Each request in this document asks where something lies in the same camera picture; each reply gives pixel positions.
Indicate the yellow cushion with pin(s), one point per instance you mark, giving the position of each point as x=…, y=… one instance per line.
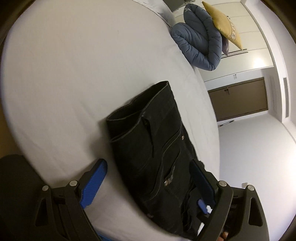
x=224, y=25

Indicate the cream wardrobe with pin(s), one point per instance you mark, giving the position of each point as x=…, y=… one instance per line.
x=254, y=54

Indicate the left hand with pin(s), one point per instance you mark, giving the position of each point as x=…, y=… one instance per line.
x=223, y=236

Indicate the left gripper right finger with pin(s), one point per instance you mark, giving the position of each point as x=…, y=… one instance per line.
x=237, y=211

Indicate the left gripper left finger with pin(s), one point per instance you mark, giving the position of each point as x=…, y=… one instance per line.
x=60, y=213

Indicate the white bed mattress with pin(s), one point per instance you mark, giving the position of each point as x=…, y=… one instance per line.
x=66, y=66

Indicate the brown door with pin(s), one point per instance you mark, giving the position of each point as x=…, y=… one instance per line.
x=239, y=99

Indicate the white pillow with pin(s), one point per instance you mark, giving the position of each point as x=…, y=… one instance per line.
x=160, y=8

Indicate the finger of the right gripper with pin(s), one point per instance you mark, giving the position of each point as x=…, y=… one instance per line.
x=204, y=208

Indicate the black jeans pant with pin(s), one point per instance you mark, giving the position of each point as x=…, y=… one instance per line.
x=152, y=151

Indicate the purple cushion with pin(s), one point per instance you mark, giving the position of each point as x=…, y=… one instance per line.
x=225, y=45

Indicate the blue folded duvet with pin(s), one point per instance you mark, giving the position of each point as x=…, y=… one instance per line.
x=198, y=38

